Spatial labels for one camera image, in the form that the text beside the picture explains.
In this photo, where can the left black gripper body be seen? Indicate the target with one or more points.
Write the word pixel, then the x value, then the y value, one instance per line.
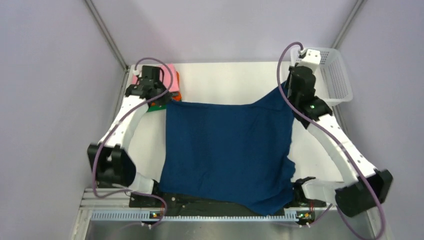
pixel 163 99

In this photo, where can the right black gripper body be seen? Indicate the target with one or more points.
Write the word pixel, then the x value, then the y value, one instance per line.
pixel 291 98

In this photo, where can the blue t shirt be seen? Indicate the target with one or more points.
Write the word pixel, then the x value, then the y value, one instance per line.
pixel 231 153

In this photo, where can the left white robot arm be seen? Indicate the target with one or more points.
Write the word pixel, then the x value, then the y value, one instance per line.
pixel 110 160

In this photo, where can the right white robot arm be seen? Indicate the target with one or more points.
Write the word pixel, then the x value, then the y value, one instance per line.
pixel 363 186

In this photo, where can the green folded t shirt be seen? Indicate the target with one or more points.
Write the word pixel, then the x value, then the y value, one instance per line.
pixel 152 107

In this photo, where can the pink folded t shirt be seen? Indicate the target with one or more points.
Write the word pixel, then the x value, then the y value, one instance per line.
pixel 168 78

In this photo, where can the orange folded t shirt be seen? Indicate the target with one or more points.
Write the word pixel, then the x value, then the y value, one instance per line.
pixel 176 95

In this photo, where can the white plastic basket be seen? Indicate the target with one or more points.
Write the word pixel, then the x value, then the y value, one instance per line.
pixel 332 80

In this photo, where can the left aluminium frame post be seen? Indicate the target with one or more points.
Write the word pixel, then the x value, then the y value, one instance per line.
pixel 106 33

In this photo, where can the aluminium frame post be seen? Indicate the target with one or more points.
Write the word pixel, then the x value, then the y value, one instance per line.
pixel 358 6
pixel 106 33

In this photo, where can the right aluminium frame post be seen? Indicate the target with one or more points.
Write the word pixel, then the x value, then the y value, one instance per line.
pixel 358 6

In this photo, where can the white cable duct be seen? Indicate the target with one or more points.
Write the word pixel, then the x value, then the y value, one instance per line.
pixel 153 216

